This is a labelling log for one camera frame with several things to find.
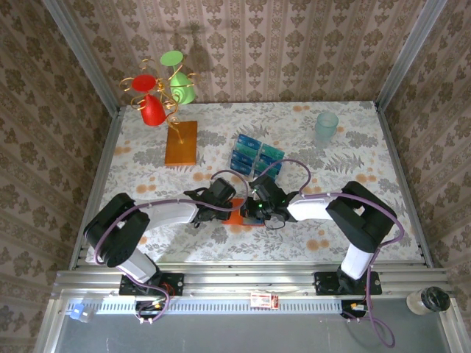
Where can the green wine glass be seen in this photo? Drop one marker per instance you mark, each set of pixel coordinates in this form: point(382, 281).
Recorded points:
point(182, 88)

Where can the clear jar black lid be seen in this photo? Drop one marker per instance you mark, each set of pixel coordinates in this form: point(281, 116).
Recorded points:
point(428, 301)

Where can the blue and clear plug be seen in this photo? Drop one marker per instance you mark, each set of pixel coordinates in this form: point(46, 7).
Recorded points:
point(77, 312)

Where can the teal credit card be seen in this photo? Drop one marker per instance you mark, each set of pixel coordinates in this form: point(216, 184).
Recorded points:
point(272, 150)
point(246, 148)
point(270, 158)

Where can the black power connector block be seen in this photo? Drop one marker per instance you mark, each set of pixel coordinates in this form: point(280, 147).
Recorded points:
point(347, 307)
point(145, 307)

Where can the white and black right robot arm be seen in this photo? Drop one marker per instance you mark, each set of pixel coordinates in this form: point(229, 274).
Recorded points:
point(312, 207)

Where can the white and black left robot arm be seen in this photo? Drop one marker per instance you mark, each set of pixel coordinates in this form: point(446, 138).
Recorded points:
point(169, 213)

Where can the long aluminium base rail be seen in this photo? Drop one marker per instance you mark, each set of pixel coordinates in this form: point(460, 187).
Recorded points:
point(250, 279)

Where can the red wine glass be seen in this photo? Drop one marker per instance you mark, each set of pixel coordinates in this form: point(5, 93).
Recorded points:
point(152, 110)

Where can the red and white label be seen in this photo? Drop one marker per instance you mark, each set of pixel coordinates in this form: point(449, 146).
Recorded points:
point(264, 300)

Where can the clear acrylic card stand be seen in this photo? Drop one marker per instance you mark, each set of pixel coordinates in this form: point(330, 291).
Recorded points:
point(257, 156)

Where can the orange card holder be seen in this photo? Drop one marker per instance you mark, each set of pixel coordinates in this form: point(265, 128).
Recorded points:
point(233, 217)

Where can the aluminium frame post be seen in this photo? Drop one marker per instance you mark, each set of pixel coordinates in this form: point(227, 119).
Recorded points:
point(84, 59)
point(408, 55)

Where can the aluminium table side rail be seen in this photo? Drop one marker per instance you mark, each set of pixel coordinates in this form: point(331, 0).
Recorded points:
point(401, 176)
point(99, 176)

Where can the frosted teal glass cup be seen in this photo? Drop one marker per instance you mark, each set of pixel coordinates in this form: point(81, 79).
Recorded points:
point(325, 125)

